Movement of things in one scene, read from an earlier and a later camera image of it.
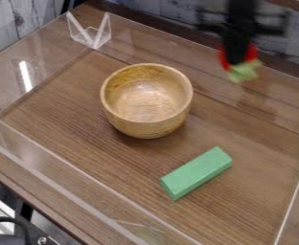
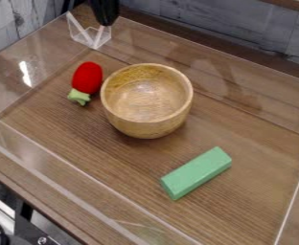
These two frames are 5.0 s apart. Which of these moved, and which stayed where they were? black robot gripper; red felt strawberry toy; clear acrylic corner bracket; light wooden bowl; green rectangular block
Moved: black robot gripper; red felt strawberry toy
Stayed: clear acrylic corner bracket; green rectangular block; light wooden bowl
